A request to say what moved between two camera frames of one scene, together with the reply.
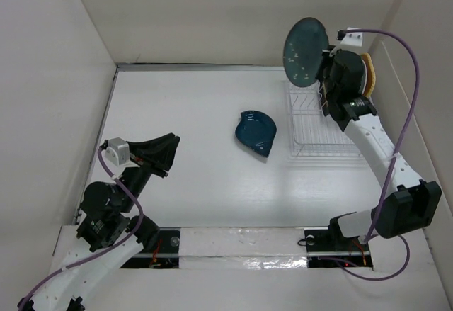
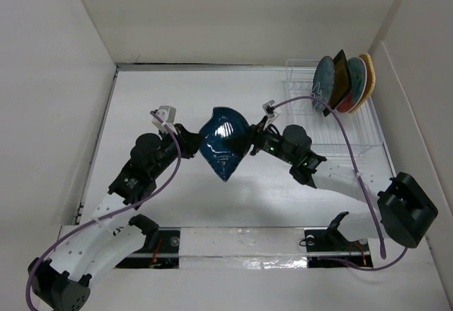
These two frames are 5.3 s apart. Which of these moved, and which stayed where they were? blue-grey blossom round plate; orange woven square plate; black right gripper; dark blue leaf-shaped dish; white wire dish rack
Moved: blue-grey blossom round plate; dark blue leaf-shaped dish; black right gripper
Stayed: orange woven square plate; white wire dish rack
